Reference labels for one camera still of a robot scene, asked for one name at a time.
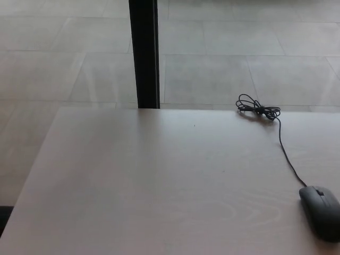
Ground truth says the black mouse cable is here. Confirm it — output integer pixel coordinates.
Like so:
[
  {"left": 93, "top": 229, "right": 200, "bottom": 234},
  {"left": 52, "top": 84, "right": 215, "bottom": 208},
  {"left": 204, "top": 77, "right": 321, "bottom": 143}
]
[{"left": 236, "top": 93, "right": 308, "bottom": 188}]

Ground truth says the black computer mouse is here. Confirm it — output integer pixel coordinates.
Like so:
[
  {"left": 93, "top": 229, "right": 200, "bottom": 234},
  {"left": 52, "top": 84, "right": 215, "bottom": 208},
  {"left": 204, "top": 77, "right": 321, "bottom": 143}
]
[{"left": 299, "top": 185, "right": 340, "bottom": 243}]

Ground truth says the black vertical frame post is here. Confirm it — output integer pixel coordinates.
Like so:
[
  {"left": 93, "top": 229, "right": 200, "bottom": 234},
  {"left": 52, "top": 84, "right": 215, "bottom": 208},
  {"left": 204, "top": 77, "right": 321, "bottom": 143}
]
[{"left": 128, "top": 0, "right": 161, "bottom": 109}]

